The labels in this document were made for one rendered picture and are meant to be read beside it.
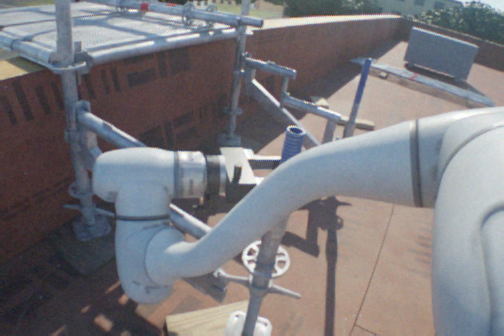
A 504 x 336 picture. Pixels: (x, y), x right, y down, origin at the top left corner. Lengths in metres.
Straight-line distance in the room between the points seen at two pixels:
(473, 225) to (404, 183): 0.16
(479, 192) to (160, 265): 0.47
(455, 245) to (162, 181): 0.49
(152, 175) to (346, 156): 0.34
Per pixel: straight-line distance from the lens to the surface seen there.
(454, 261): 0.20
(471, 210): 0.21
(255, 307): 0.99
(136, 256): 0.58
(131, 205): 0.59
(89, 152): 1.17
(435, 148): 0.34
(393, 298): 1.47
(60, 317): 1.28
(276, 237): 0.76
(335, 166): 0.37
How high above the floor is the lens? 1.04
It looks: 29 degrees down
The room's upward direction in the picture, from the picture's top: 9 degrees clockwise
